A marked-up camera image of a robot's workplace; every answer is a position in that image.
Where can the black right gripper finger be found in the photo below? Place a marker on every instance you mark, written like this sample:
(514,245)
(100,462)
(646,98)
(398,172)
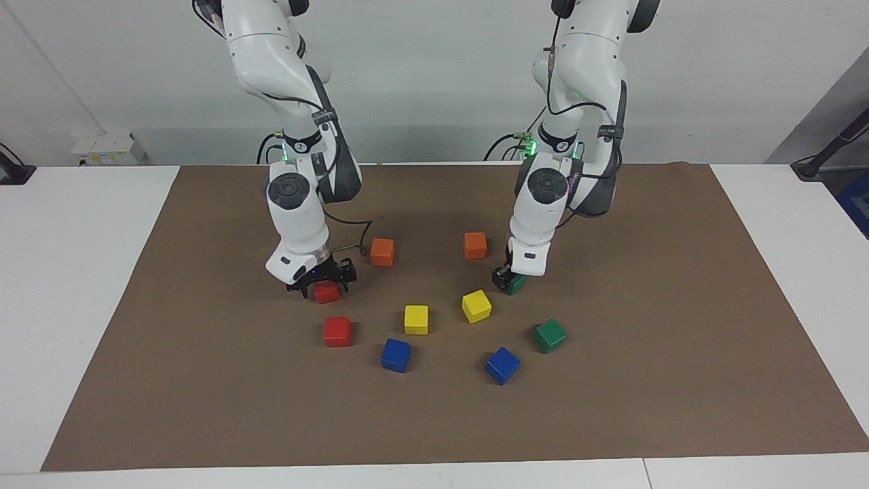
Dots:
(347,272)
(303,286)

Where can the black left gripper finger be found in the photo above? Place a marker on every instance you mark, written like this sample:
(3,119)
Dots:
(501,280)

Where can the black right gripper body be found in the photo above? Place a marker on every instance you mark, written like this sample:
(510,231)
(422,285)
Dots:
(322,272)

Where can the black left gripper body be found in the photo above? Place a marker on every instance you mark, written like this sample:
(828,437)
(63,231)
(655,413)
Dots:
(509,258)

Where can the green wooden block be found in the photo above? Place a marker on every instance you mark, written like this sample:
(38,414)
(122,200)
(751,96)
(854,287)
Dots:
(519,284)
(550,335)

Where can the red wooden block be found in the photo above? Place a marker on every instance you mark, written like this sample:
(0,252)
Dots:
(328,293)
(337,332)

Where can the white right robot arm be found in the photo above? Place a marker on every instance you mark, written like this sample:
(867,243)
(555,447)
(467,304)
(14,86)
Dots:
(295,217)

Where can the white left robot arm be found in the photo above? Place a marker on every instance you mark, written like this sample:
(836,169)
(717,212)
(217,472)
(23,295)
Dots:
(543,210)

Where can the orange wooden block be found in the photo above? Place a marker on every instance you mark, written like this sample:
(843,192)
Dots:
(475,245)
(382,252)

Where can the yellow wooden block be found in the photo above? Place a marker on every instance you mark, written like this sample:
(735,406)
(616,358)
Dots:
(476,306)
(416,320)

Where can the blue wooden block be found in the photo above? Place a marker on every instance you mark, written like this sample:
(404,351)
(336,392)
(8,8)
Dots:
(396,355)
(502,365)

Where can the brown table mat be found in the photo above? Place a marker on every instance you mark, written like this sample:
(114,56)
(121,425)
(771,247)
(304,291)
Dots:
(434,421)

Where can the white power strip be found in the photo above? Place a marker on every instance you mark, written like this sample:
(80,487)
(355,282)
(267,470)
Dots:
(108,149)

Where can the black clamp base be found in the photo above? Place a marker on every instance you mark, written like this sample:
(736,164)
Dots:
(13,173)

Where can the black stand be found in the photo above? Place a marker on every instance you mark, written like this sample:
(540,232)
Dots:
(811,166)

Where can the blue box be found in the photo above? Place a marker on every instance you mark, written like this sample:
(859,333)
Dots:
(857,204)

